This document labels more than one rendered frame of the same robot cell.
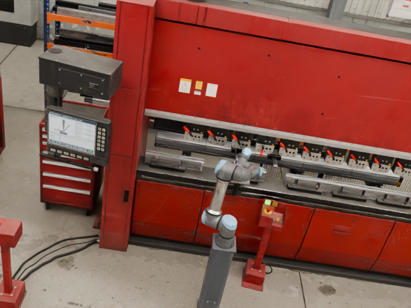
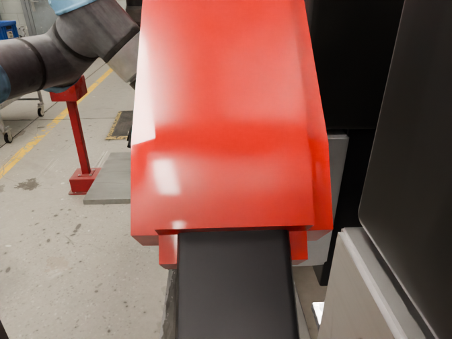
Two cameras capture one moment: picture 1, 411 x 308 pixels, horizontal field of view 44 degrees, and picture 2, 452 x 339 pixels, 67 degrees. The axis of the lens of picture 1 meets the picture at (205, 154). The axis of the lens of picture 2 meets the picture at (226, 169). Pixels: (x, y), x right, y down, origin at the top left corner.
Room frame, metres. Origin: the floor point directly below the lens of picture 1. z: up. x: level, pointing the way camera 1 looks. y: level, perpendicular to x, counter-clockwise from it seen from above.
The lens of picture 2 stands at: (3.61, -0.86, 1.30)
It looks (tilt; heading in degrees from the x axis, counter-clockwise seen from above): 28 degrees down; 91
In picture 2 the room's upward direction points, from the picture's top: straight up
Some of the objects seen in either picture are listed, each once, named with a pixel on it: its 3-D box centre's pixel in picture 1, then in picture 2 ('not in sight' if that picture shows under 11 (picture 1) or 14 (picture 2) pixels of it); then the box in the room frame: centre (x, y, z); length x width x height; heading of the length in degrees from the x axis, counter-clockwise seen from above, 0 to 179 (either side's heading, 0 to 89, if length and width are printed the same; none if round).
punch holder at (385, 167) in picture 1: (381, 161); not in sight; (3.71, -1.47, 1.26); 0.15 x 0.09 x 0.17; 94
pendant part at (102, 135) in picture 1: (80, 134); not in sight; (2.97, 0.89, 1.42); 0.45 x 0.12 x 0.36; 84
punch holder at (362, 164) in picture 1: (358, 157); not in sight; (3.70, -1.27, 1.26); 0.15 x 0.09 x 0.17; 94
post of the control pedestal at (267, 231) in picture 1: (262, 245); not in sight; (3.36, -0.65, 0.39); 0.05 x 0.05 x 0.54; 86
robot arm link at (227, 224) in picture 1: (227, 225); not in sight; (2.88, -0.27, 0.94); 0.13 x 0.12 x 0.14; 71
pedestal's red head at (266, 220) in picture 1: (272, 214); not in sight; (3.36, -0.65, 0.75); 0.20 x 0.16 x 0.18; 86
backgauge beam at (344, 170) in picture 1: (279, 158); not in sight; (3.97, -0.68, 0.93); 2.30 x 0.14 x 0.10; 94
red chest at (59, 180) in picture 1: (73, 160); not in sight; (3.90, 1.22, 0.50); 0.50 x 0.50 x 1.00; 4
